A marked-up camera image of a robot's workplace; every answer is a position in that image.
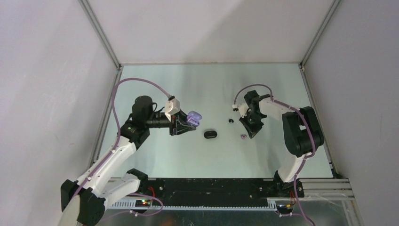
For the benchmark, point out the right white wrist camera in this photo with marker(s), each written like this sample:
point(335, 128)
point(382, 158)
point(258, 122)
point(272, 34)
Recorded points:
point(241, 109)

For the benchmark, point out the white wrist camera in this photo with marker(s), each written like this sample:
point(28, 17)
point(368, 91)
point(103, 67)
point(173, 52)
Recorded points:
point(241, 109)
point(172, 107)

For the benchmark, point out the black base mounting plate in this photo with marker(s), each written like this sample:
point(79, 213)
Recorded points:
point(218, 192)

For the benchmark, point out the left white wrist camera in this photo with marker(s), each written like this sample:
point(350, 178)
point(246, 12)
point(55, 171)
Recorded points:
point(172, 107)

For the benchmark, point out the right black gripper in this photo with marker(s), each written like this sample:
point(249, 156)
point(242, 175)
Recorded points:
point(252, 131)

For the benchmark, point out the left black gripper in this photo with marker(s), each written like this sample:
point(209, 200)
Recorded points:
point(181, 125)

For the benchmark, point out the aluminium frame rail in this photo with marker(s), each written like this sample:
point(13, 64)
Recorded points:
point(94, 21)

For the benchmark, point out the black earbud charging case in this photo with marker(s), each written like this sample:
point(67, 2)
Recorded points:
point(210, 134)

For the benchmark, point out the purple earbud charging case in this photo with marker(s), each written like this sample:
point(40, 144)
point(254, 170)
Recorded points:
point(193, 118)

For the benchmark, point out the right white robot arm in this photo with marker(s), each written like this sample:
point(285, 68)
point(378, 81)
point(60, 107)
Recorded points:
point(301, 131)

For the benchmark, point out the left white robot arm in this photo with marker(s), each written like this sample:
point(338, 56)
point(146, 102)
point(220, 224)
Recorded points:
point(86, 199)

